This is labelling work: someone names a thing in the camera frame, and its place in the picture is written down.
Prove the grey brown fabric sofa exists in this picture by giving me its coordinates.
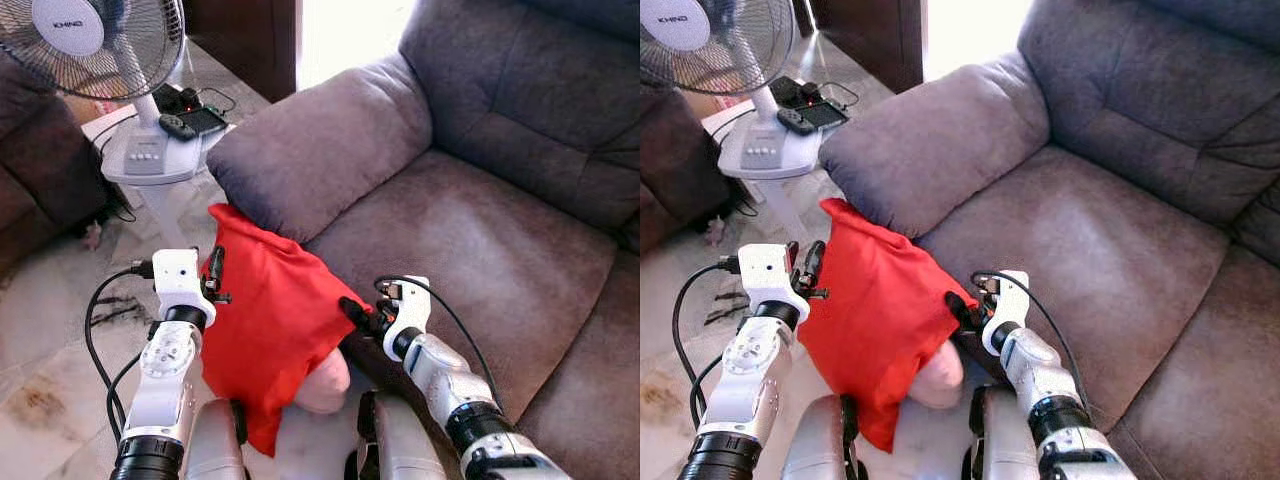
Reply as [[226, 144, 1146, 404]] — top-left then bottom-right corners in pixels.
[[817, 0, 1280, 480], [204, 0, 641, 480]]

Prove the dark brown sofa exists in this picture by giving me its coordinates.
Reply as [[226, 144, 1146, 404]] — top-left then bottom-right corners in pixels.
[[640, 84, 732, 252], [0, 50, 112, 282]]

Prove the grey right robot leg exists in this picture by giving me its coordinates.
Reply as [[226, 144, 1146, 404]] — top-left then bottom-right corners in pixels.
[[344, 389, 447, 480], [961, 384, 1047, 480]]

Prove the grey robot leg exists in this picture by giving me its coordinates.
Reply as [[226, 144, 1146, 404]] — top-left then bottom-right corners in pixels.
[[184, 397, 250, 480], [961, 384, 1047, 480], [344, 389, 447, 480], [779, 394, 862, 480]]

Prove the grey left robot leg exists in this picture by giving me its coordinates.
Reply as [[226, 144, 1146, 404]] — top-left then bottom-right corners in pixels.
[[779, 394, 862, 480], [184, 397, 250, 480]]

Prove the black charger box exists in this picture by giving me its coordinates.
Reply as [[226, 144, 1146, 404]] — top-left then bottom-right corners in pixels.
[[769, 76, 827, 110], [151, 84, 207, 117]]

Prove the dark wooden furniture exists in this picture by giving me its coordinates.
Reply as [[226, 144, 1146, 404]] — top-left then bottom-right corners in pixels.
[[182, 0, 302, 104], [807, 0, 927, 94]]

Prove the white electric fan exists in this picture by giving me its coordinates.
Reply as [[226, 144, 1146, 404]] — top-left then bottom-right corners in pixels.
[[640, 0, 852, 183], [0, 0, 233, 189]]

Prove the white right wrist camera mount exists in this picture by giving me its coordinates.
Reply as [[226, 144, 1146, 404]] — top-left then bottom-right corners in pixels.
[[981, 269, 1032, 357], [382, 276, 434, 362]]

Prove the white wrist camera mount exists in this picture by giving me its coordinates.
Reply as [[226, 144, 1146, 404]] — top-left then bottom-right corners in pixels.
[[736, 242, 802, 322], [981, 269, 1032, 357], [151, 247, 217, 327], [382, 276, 434, 362]]

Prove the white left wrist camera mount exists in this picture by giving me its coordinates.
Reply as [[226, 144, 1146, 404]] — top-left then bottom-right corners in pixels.
[[736, 242, 802, 322], [151, 247, 217, 327]]

